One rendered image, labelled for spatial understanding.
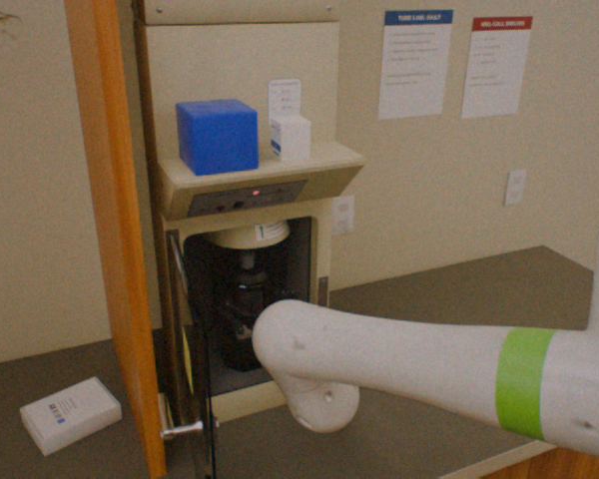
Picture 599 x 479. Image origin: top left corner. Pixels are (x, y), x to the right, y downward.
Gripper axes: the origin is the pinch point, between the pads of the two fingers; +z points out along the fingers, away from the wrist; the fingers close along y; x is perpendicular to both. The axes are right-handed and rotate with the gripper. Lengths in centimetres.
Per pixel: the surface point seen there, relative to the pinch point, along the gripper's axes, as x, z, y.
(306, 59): -45.7, -6.6, -9.2
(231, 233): -14.6, -2.4, 3.7
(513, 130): -16, 37, -100
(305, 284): -0.6, -2.9, -11.7
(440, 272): 25, 31, -74
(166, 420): -0.9, -31.8, 23.4
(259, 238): -13.7, -4.7, -1.0
